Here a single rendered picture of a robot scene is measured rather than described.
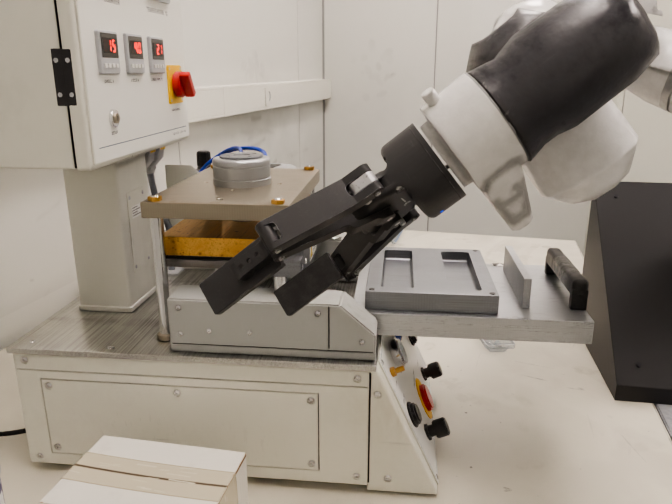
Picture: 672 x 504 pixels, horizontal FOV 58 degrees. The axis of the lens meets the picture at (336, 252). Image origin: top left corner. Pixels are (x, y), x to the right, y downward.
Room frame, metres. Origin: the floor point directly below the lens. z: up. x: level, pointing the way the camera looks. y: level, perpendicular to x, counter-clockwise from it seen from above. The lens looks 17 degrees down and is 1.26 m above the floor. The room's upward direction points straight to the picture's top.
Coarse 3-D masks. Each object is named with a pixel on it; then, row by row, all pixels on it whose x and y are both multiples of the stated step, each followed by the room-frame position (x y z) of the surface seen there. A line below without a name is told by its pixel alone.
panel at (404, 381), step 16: (384, 336) 0.74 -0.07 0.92; (384, 352) 0.70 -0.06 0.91; (416, 352) 0.92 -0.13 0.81; (384, 368) 0.66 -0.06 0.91; (400, 368) 0.68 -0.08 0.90; (416, 368) 0.85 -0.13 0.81; (400, 384) 0.70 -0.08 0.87; (416, 384) 0.79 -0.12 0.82; (400, 400) 0.66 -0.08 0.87; (416, 400) 0.75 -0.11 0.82; (432, 416) 0.80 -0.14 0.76; (416, 432) 0.67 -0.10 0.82; (432, 448) 0.71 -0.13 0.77; (432, 464) 0.67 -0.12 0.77
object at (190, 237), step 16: (176, 224) 0.80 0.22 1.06; (192, 224) 0.80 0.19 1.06; (208, 224) 0.80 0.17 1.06; (224, 224) 0.80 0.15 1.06; (240, 224) 0.80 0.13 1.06; (176, 240) 0.73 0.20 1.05; (192, 240) 0.73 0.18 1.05; (208, 240) 0.73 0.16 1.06; (224, 240) 0.73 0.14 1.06; (240, 240) 0.72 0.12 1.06; (176, 256) 0.74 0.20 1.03; (192, 256) 0.73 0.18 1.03; (208, 256) 0.73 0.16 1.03; (224, 256) 0.73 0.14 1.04
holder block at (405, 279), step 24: (384, 264) 0.86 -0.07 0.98; (408, 264) 0.86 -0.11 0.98; (432, 264) 0.82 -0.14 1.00; (456, 264) 0.86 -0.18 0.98; (480, 264) 0.82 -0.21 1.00; (384, 288) 0.72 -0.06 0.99; (408, 288) 0.72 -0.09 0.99; (432, 288) 0.72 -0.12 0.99; (456, 288) 0.76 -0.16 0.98; (480, 288) 0.73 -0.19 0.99; (456, 312) 0.70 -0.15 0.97; (480, 312) 0.69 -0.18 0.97
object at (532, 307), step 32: (512, 256) 0.81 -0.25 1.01; (512, 288) 0.78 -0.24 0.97; (544, 288) 0.79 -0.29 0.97; (384, 320) 0.70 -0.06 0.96; (416, 320) 0.69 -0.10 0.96; (448, 320) 0.69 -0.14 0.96; (480, 320) 0.68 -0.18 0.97; (512, 320) 0.68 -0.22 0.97; (544, 320) 0.68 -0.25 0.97; (576, 320) 0.67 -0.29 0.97
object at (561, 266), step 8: (552, 248) 0.85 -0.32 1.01; (552, 256) 0.82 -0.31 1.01; (560, 256) 0.81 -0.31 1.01; (552, 264) 0.81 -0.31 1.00; (560, 264) 0.78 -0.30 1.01; (568, 264) 0.77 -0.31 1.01; (552, 272) 0.84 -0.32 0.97; (560, 272) 0.77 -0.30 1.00; (568, 272) 0.74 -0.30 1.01; (576, 272) 0.74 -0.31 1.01; (560, 280) 0.77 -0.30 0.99; (568, 280) 0.73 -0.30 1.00; (576, 280) 0.71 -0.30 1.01; (584, 280) 0.71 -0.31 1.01; (568, 288) 0.73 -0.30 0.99; (576, 288) 0.71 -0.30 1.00; (584, 288) 0.71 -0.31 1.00; (576, 296) 0.71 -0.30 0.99; (584, 296) 0.71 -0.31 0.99; (576, 304) 0.71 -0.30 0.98; (584, 304) 0.71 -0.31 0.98
